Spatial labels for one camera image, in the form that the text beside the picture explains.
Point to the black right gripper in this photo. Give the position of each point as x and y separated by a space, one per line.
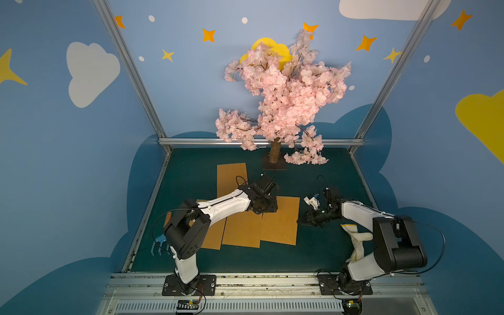
315 216

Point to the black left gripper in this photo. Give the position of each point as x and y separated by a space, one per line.
266 201

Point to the brown kraft file bag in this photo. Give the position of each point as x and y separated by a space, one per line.
248 229

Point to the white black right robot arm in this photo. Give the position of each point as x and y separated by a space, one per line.
390 245

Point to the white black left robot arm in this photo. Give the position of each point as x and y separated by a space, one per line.
187 228

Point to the white yellow cloth strip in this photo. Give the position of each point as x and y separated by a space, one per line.
357 239

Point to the brown kraft envelope far left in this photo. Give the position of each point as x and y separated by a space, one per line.
229 177

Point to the brown kraft envelope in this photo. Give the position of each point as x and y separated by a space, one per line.
214 237
229 177

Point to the brown kraft envelope front left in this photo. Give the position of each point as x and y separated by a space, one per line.
214 237

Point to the right circuit board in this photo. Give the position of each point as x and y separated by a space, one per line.
351 307

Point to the circuit board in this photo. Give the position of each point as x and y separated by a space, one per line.
184 306
351 307

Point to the blue plastic fork toy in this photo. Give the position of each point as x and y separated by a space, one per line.
159 245

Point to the pink cherry blossom tree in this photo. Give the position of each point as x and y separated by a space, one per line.
294 87

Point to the left circuit board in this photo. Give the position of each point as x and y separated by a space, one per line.
184 306

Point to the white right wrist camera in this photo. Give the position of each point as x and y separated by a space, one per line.
313 202

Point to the dark metal tree base plate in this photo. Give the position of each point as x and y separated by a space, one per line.
280 165

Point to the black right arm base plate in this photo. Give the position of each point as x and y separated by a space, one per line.
334 284

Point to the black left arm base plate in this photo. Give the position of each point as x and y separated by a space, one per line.
202 284

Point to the aluminium front rail frame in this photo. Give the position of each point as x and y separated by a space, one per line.
264 293

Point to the aluminium right corner post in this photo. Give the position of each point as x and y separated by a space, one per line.
410 46

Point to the aluminium corner post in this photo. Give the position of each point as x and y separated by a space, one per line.
105 11
410 46

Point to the aluminium left corner post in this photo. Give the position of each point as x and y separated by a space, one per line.
105 11

